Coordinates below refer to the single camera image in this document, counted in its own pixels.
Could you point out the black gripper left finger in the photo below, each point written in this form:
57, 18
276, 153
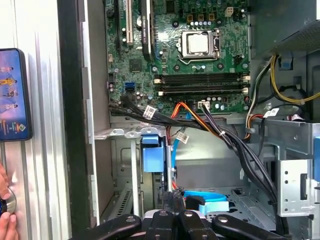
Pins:
160, 225

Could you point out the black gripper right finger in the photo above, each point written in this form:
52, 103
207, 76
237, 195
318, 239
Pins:
192, 225

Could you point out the hard disk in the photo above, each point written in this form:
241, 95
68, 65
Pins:
155, 160

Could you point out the silver disk bay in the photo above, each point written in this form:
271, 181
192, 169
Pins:
135, 160

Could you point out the person hand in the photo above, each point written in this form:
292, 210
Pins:
7, 227

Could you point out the silver optical drive cage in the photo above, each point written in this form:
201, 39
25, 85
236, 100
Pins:
290, 190

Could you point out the blue drive cage latch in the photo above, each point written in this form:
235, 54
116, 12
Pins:
316, 145

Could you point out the black PC case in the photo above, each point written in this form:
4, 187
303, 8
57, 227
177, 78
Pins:
72, 100

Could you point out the silver CPU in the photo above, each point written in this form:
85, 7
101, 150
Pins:
197, 43

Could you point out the CPU socket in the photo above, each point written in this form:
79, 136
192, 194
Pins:
216, 45

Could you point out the small blue clip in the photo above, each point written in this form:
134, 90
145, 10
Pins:
286, 61

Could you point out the black smartphone colourful screen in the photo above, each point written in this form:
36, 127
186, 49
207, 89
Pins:
12, 100

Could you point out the green motherboard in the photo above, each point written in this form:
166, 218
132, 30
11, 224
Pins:
170, 30

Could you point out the black graphics card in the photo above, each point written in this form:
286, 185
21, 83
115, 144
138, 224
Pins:
146, 30

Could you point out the black expansion slot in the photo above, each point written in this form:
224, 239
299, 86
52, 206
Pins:
118, 25

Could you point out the white expansion slot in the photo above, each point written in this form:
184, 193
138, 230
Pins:
129, 22

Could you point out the grey power supply unit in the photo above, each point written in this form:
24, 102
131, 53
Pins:
275, 20

